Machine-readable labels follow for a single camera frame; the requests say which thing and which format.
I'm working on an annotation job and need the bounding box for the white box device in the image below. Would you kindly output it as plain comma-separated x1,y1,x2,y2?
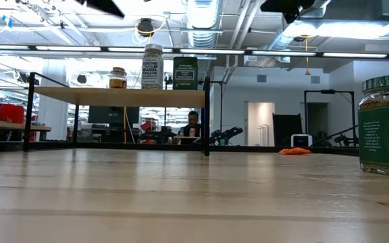
290,134,313,149

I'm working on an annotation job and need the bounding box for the black monitor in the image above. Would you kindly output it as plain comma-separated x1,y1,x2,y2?
88,105,140,125

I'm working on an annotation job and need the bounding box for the dark green pepper tin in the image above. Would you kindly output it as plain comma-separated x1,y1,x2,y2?
172,56,199,91

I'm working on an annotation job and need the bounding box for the silver air duct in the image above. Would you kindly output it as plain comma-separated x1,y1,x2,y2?
184,0,223,49

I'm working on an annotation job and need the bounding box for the black metal table frame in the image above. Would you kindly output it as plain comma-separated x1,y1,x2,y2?
0,140,361,157

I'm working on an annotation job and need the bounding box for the black panel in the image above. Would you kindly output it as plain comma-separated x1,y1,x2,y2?
272,113,303,147

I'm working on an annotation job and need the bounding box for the white-lid bagel seasoning jar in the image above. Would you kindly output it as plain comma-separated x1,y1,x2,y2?
140,43,165,90

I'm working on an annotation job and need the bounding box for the black metal gantry frame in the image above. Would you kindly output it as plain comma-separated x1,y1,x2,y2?
197,79,224,136
303,88,357,146

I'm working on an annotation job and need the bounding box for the person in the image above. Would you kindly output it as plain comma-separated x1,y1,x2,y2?
180,110,203,145

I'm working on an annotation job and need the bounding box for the wooden workbench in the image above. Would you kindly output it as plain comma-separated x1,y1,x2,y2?
0,119,53,141

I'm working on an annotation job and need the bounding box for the wooden shelf with black legs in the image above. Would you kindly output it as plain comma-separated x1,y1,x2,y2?
24,72,211,157

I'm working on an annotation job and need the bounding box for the ceiling light strip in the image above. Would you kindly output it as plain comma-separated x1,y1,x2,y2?
0,43,389,61

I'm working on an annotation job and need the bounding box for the black ceiling device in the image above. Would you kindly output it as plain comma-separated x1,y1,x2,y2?
136,17,154,37

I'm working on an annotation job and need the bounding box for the red background equipment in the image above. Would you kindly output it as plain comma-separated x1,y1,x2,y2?
140,120,158,145

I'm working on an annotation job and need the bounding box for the green-lid oregano jar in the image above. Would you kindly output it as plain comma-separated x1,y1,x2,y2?
358,74,389,176

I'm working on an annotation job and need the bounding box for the yellow hanging cord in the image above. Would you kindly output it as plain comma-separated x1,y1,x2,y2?
299,33,315,76

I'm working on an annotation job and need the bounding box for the small cork-lid spice jar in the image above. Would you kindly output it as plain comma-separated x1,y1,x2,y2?
109,66,128,90

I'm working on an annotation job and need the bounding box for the red storage bin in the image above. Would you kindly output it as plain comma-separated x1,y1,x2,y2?
0,103,25,124

